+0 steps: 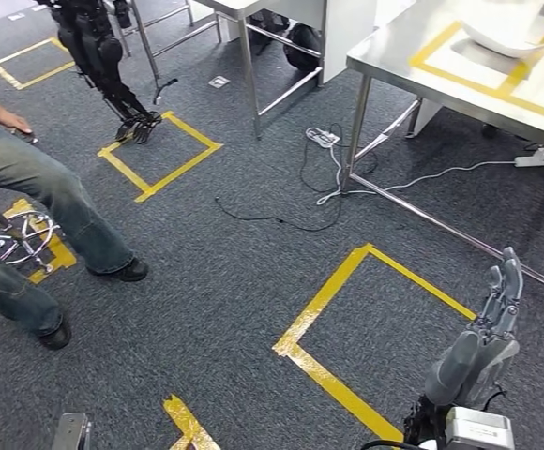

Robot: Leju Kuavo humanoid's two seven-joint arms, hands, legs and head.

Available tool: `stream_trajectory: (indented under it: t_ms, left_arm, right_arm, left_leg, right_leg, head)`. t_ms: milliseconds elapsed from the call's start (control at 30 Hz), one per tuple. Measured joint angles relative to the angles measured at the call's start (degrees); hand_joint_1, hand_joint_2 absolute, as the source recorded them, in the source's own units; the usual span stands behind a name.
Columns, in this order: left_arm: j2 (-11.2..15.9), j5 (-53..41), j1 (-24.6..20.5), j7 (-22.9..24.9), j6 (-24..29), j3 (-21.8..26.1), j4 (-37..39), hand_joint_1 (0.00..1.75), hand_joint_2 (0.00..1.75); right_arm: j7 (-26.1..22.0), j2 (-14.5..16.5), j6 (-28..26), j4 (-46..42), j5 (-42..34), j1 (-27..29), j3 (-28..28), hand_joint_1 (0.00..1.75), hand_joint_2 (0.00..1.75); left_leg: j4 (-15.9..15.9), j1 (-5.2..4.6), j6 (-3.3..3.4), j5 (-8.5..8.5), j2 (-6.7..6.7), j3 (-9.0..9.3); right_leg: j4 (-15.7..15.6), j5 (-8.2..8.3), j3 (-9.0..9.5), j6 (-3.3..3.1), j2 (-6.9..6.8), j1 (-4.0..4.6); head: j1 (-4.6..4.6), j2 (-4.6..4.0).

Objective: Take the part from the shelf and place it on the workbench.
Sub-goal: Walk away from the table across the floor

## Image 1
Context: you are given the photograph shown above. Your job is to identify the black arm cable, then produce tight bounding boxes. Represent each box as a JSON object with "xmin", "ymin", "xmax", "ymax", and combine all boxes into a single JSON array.
[{"xmin": 360, "ymin": 439, "xmax": 423, "ymax": 450}]

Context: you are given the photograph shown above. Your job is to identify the white power strip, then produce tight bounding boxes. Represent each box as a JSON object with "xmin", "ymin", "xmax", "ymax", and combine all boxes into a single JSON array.
[{"xmin": 514, "ymin": 146, "xmax": 544, "ymax": 170}]

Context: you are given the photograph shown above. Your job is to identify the black bag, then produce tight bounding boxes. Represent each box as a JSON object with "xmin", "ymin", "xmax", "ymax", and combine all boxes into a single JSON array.
[
  {"xmin": 248, "ymin": 8, "xmax": 290, "ymax": 34},
  {"xmin": 283, "ymin": 22, "xmax": 323, "ymax": 73}
]

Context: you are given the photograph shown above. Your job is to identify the steel workbench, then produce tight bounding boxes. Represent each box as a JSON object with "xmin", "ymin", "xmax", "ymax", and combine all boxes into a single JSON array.
[{"xmin": 339, "ymin": 0, "xmax": 544, "ymax": 303}]

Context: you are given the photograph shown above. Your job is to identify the black floor cable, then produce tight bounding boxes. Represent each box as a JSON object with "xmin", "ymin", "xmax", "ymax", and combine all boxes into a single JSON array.
[{"xmin": 213, "ymin": 121, "xmax": 379, "ymax": 234}]

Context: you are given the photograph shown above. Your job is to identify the steel table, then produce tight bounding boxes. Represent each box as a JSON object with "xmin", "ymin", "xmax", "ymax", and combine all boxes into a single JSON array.
[{"xmin": 192, "ymin": 0, "xmax": 325, "ymax": 140}]

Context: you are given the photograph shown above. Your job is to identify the person in jeans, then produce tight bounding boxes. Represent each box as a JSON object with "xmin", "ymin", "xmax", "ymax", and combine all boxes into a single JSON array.
[{"xmin": 0, "ymin": 81, "xmax": 150, "ymax": 353}]

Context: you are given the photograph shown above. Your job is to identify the white cabinet desk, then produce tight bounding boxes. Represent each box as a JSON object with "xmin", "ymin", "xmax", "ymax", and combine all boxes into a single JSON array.
[{"xmin": 321, "ymin": 0, "xmax": 379, "ymax": 85}]

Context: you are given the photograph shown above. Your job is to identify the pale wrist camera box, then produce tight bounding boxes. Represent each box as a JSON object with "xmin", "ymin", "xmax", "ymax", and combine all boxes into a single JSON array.
[{"xmin": 446, "ymin": 406, "xmax": 516, "ymax": 450}]

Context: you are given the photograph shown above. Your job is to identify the yellow floor tape square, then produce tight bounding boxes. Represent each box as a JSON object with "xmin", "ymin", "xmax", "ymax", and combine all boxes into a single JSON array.
[{"xmin": 271, "ymin": 242, "xmax": 478, "ymax": 443}]

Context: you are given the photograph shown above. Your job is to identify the white plastic body panel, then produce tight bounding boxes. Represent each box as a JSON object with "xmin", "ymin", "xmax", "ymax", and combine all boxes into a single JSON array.
[{"xmin": 459, "ymin": 0, "xmax": 544, "ymax": 61}]

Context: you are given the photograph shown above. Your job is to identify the black idle robot hand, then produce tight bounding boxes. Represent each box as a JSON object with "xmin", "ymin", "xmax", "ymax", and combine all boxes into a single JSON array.
[{"xmin": 114, "ymin": 111, "xmax": 163, "ymax": 146}]

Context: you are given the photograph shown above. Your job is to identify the white coiled cable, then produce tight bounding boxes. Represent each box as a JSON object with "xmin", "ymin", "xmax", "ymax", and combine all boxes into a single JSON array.
[{"xmin": 304, "ymin": 126, "xmax": 341, "ymax": 150}]

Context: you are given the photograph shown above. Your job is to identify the chrome stool base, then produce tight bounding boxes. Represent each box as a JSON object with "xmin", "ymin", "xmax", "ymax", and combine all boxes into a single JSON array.
[{"xmin": 0, "ymin": 185, "xmax": 61, "ymax": 275}]

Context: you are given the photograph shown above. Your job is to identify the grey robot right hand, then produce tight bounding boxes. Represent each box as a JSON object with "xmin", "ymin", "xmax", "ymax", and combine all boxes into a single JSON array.
[{"xmin": 425, "ymin": 247, "xmax": 524, "ymax": 410}]

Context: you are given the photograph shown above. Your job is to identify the steel table frame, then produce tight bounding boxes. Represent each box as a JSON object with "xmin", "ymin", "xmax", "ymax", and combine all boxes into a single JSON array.
[{"xmin": 103, "ymin": 0, "xmax": 222, "ymax": 106}]

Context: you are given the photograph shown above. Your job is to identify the person's black shoe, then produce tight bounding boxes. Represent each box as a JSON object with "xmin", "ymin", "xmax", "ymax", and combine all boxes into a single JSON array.
[
  {"xmin": 88, "ymin": 256, "xmax": 150, "ymax": 284},
  {"xmin": 39, "ymin": 315, "xmax": 73, "ymax": 353}
]

